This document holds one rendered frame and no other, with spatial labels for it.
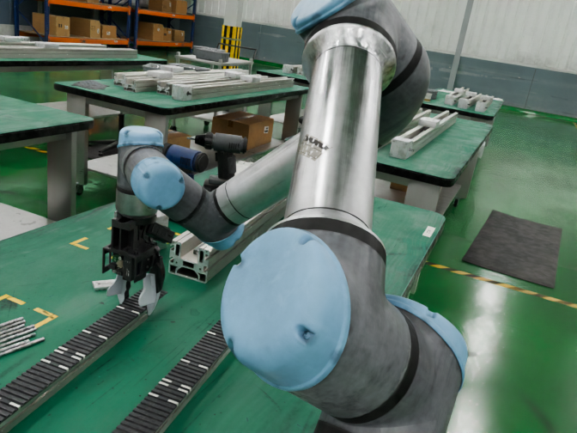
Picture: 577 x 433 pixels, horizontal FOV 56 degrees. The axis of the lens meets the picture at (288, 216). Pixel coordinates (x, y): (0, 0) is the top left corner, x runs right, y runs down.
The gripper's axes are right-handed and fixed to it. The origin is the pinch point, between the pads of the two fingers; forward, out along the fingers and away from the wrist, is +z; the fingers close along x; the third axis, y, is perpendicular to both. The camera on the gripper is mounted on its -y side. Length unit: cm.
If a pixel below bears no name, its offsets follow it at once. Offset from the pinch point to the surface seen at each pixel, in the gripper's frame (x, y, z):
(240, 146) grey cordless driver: -14, -79, -16
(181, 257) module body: -2.3, -21.3, -1.3
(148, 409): 18.4, 25.6, -0.3
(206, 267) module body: 3.8, -22.2, -0.1
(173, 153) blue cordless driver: -23, -50, -17
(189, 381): 20.4, 16.7, -0.2
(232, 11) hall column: -458, -1048, -59
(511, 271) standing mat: 107, -288, 80
